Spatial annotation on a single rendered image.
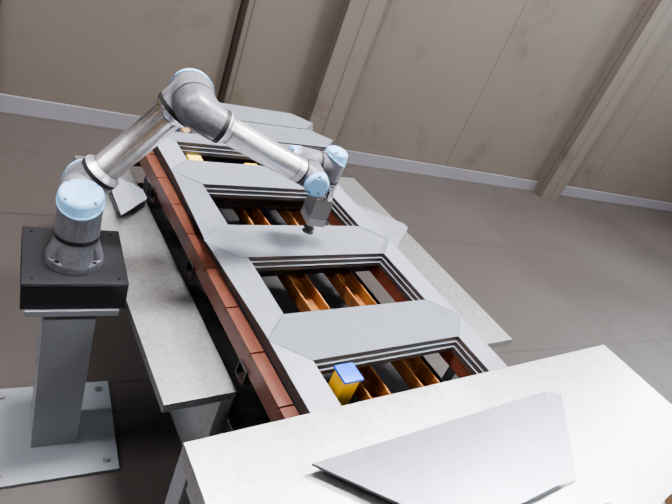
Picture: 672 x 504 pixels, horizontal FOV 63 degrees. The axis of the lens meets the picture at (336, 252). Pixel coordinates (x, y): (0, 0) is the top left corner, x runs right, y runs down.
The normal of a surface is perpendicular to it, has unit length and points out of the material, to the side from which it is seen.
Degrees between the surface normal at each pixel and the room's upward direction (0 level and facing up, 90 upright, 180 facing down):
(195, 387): 0
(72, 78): 90
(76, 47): 90
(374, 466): 0
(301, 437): 0
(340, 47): 90
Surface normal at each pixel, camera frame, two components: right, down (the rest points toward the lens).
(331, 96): 0.39, 0.60
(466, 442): 0.33, -0.80
